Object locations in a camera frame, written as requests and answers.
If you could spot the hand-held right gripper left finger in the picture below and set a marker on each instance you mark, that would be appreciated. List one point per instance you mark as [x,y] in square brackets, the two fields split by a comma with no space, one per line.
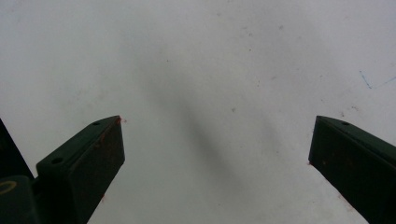
[84,161]

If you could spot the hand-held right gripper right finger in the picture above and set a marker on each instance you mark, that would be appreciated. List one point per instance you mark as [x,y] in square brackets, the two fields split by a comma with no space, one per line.
[351,165]

